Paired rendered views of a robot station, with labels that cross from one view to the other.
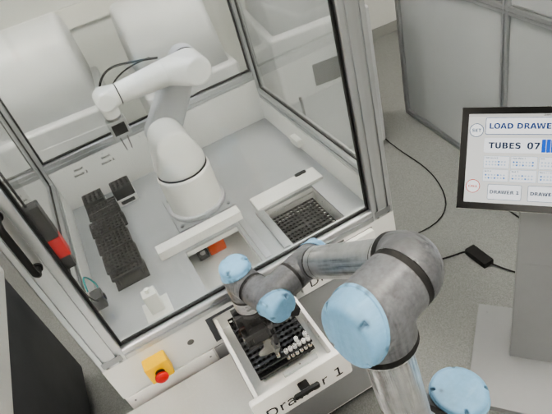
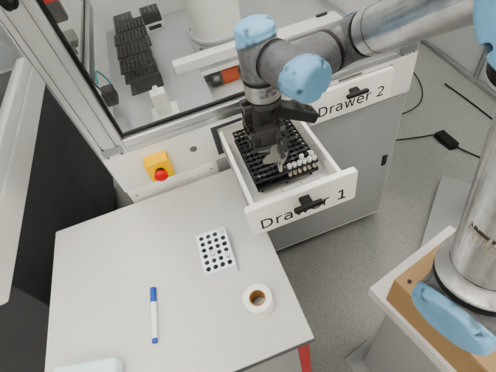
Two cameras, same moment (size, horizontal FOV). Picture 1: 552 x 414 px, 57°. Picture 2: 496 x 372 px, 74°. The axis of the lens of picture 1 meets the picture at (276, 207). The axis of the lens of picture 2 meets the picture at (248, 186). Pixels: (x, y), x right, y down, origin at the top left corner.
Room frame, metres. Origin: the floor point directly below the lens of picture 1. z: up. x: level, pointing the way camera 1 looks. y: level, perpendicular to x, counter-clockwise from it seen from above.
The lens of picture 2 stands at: (0.28, 0.13, 1.54)
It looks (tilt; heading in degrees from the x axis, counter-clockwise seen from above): 49 degrees down; 8
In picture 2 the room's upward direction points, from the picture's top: 15 degrees counter-clockwise
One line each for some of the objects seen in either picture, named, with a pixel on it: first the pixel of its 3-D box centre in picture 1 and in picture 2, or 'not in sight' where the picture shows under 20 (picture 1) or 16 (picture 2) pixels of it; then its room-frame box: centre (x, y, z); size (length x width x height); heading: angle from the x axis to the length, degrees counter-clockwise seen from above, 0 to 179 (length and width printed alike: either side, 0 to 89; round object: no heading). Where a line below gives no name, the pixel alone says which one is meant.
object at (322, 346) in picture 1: (269, 334); (272, 152); (0.98, 0.14, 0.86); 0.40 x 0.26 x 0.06; 15
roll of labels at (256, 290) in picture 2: not in sight; (258, 300); (0.57, 0.22, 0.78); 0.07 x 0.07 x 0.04
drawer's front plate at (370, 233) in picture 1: (338, 261); (350, 95); (1.17, -0.14, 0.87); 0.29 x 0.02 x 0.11; 105
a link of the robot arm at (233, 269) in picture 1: (239, 278); (258, 52); (0.86, 0.13, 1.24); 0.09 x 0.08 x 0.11; 33
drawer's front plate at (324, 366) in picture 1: (302, 386); (302, 202); (0.77, 0.08, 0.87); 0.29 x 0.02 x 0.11; 105
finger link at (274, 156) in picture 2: (269, 349); (273, 157); (0.84, 0.13, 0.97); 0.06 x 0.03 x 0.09; 105
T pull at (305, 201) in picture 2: (305, 387); (306, 202); (0.75, 0.07, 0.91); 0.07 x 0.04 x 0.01; 105
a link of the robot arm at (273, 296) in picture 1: (273, 293); (301, 67); (0.79, 0.07, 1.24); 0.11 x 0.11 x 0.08; 33
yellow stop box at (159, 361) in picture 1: (158, 367); (159, 167); (0.98, 0.48, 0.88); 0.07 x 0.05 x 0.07; 105
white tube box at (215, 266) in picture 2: not in sight; (216, 252); (0.72, 0.32, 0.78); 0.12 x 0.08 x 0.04; 13
